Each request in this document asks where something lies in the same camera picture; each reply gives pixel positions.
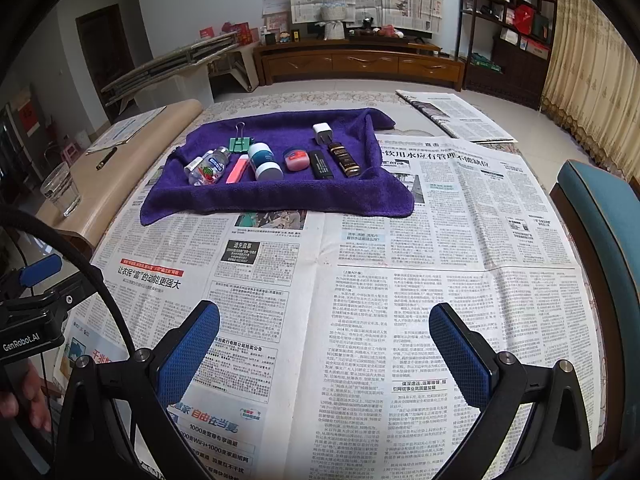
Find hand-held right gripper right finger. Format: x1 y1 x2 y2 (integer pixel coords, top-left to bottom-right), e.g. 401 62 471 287
428 302 596 480

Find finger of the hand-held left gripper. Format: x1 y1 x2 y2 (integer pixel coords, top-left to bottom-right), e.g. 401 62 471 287
18 254 102 312

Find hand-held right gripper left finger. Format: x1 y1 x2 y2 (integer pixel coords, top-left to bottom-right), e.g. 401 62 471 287
50 300 221 480

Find small clear bottle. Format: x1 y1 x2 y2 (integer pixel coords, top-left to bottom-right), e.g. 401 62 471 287
187 146 233 187

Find pink eraser bar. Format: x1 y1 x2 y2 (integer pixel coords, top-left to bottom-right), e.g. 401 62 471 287
225 154 250 185

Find white cosmetic jar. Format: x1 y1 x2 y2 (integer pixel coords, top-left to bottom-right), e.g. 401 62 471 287
247 142 284 182

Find green binder clip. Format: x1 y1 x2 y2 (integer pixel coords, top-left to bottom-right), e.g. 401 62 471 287
228 122 257 154

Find small pink jar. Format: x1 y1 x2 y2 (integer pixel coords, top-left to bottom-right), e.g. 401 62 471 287
282 148 311 174

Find black gold cosmetic tube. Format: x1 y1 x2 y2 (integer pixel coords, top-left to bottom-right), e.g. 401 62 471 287
327 142 361 178

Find black rectangular stick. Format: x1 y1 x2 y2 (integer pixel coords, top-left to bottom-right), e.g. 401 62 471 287
308 150 335 180

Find person's left hand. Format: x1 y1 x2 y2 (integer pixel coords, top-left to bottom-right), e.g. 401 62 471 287
0 361 54 432

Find clear drinking glass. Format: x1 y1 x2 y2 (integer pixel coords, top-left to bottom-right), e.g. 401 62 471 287
39 161 82 218

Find beige leather bench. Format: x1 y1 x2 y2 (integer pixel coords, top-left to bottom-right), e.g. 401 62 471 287
34 98 204 262

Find dark metal rack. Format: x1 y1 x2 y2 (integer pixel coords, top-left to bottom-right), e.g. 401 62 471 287
0 87 56 197

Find large newspaper sheet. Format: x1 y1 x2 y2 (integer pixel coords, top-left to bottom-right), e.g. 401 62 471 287
62 210 603 480

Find newspaper sheet with big headline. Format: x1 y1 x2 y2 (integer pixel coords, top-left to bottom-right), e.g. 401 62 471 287
375 135 577 273

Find purple towel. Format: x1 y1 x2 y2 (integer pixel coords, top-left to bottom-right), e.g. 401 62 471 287
139 107 416 227

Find teal chair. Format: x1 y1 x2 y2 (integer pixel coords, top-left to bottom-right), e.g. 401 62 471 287
548 158 640 480

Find white plastic stand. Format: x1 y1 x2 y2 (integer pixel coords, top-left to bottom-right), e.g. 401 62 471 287
147 67 214 111

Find dark wooden door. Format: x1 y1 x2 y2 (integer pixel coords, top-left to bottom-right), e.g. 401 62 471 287
75 3 126 81

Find folded newspaper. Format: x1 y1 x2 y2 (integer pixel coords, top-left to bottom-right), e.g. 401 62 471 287
395 89 517 144

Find folded grey folding table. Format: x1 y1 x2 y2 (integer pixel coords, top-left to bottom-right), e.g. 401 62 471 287
99 29 241 106

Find dark wooden display shelf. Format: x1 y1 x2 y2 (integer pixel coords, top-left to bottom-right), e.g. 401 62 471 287
457 0 559 111

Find red gift boxes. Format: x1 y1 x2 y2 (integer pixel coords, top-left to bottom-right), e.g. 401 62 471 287
199 22 251 44

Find wooden television cabinet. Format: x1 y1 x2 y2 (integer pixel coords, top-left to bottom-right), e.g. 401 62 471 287
252 39 466 92

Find beige patterned curtain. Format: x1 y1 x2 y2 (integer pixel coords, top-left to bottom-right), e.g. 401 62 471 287
539 0 640 182

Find tea set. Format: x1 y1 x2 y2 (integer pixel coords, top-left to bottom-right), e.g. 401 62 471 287
349 19 407 41

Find red bag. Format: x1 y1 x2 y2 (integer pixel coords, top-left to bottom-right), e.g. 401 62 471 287
513 4 534 35

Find framed white certificate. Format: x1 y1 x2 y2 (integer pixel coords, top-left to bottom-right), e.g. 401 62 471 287
263 0 292 31

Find white wrapped bouquet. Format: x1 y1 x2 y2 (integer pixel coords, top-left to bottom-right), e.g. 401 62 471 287
319 3 349 41

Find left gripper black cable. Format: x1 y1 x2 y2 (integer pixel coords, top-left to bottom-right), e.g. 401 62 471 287
0 204 137 361

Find newspaper sheets on wall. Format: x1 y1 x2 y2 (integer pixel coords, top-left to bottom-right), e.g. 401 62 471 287
289 0 445 36

